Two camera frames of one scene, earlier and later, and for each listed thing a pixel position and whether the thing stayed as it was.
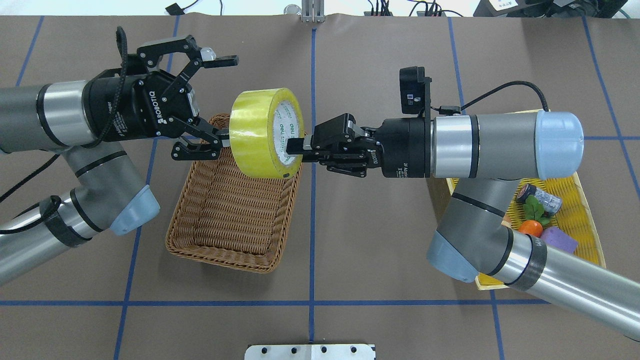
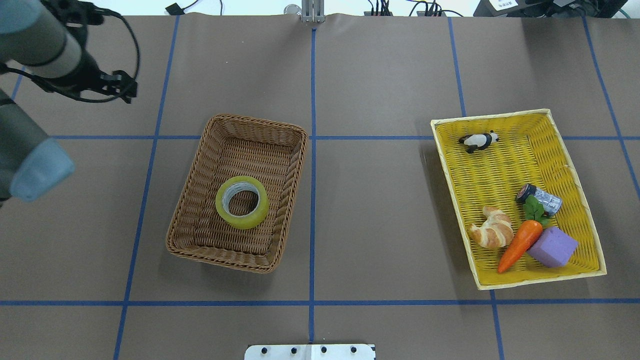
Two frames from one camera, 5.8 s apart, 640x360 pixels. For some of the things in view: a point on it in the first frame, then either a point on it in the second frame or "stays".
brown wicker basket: [240, 221] stays
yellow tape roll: [260, 121] -> [238, 183]
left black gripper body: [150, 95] -> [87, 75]
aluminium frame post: [313, 11] stays
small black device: [174, 9] stays
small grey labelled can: [551, 203] stays
